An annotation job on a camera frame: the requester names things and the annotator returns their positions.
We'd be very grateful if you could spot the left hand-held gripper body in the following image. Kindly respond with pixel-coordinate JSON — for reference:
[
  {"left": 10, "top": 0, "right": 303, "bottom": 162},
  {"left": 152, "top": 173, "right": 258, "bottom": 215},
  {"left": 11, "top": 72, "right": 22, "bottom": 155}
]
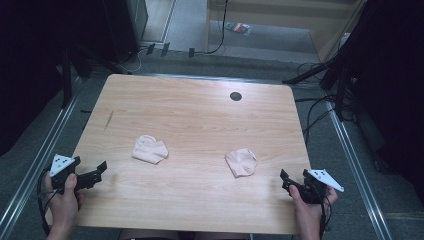
[{"left": 48, "top": 153, "right": 98, "bottom": 194}]

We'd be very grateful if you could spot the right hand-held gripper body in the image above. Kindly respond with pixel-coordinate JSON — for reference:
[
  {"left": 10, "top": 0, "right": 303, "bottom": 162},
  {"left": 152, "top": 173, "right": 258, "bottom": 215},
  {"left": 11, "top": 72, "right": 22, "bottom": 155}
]
[{"left": 288, "top": 168, "right": 345, "bottom": 205}]

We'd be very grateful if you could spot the pink sock with cuff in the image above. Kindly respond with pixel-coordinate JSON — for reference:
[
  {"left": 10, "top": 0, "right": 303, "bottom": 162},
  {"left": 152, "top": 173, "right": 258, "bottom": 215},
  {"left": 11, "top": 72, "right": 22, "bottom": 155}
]
[{"left": 131, "top": 134, "right": 170, "bottom": 165}]

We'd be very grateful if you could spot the person's right hand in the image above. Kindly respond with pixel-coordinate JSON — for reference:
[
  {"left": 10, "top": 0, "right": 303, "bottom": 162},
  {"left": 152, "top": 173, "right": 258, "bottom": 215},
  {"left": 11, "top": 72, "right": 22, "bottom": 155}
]
[{"left": 288, "top": 184, "right": 339, "bottom": 232}]

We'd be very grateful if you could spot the person's left hand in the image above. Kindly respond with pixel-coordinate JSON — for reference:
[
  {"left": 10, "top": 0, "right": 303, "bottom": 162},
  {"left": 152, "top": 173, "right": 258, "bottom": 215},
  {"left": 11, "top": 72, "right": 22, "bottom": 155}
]
[{"left": 44, "top": 172, "right": 86, "bottom": 231}]

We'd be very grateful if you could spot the black metal stand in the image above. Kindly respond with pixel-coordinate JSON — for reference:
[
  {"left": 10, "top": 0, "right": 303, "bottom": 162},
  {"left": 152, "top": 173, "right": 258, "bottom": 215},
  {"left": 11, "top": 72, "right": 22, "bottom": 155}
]
[{"left": 281, "top": 0, "right": 381, "bottom": 122}]

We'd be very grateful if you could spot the black cabinet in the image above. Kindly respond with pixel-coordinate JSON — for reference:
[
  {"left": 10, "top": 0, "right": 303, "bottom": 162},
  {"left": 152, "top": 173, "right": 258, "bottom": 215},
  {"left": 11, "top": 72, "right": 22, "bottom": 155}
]
[{"left": 101, "top": 0, "right": 149, "bottom": 63}]

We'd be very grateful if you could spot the colourful packet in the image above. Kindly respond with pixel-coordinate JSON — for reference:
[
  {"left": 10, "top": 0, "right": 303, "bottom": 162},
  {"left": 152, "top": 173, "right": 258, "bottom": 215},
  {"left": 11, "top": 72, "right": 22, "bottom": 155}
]
[{"left": 224, "top": 21, "right": 253, "bottom": 37}]

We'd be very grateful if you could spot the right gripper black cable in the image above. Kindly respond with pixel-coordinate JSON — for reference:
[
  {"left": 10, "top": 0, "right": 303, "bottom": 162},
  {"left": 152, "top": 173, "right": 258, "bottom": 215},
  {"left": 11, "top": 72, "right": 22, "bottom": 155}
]
[{"left": 311, "top": 184, "right": 333, "bottom": 240}]

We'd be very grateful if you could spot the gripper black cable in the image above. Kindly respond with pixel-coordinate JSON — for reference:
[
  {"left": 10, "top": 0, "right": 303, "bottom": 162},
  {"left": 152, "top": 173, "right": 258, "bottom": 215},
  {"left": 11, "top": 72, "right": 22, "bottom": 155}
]
[
  {"left": 311, "top": 184, "right": 333, "bottom": 240},
  {"left": 36, "top": 168, "right": 64, "bottom": 236}
]

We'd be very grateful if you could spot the metal floor rail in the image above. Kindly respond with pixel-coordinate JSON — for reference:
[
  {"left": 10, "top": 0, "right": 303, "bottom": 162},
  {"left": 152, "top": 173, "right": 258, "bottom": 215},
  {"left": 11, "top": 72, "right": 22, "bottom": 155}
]
[
  {"left": 0, "top": 75, "right": 85, "bottom": 234},
  {"left": 324, "top": 99, "right": 394, "bottom": 240}
]

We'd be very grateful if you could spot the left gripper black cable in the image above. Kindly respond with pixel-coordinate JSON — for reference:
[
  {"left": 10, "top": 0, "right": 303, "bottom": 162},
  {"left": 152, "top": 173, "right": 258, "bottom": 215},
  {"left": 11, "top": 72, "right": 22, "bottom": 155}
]
[{"left": 36, "top": 168, "right": 64, "bottom": 236}]

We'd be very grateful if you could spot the black floor cable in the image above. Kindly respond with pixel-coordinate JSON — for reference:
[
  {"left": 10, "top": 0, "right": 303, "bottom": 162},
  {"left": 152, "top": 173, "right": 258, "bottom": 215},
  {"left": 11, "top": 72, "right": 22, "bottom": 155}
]
[{"left": 294, "top": 94, "right": 338, "bottom": 145}]

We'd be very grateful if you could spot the white floor cable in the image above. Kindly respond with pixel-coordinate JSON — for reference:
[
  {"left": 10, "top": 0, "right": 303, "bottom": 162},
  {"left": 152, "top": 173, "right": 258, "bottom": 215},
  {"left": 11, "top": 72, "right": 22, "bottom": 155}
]
[{"left": 117, "top": 46, "right": 149, "bottom": 74}]

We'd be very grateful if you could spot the black hanging cable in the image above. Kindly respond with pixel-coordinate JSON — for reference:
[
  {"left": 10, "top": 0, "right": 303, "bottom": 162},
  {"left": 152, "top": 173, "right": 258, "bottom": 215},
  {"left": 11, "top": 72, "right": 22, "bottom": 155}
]
[{"left": 194, "top": 0, "right": 230, "bottom": 55}]

